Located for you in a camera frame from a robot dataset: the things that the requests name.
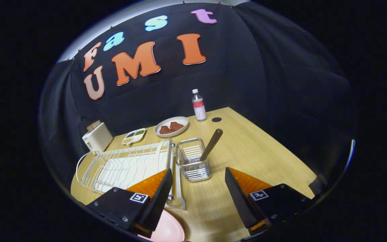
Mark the pink plate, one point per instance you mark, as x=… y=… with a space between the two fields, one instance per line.
x=170 y=230

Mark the white divided dish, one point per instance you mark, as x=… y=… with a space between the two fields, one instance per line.
x=136 y=137

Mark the green beans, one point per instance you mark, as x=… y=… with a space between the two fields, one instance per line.
x=139 y=132

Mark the white toaster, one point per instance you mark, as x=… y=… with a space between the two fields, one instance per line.
x=97 y=140

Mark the beige round plate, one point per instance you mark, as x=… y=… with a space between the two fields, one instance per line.
x=181 y=121

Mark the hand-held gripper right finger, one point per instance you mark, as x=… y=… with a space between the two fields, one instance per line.
x=239 y=198

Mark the brown meat piece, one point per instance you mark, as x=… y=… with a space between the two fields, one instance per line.
x=176 y=126
x=165 y=129

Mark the clear bottle red label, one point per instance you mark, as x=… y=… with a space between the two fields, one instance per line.
x=199 y=107

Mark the brown toast slice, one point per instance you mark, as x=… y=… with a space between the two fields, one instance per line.
x=93 y=125

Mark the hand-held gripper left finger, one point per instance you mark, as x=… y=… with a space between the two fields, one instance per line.
x=160 y=198

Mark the yellow beans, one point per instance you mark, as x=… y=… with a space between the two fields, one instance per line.
x=127 y=139

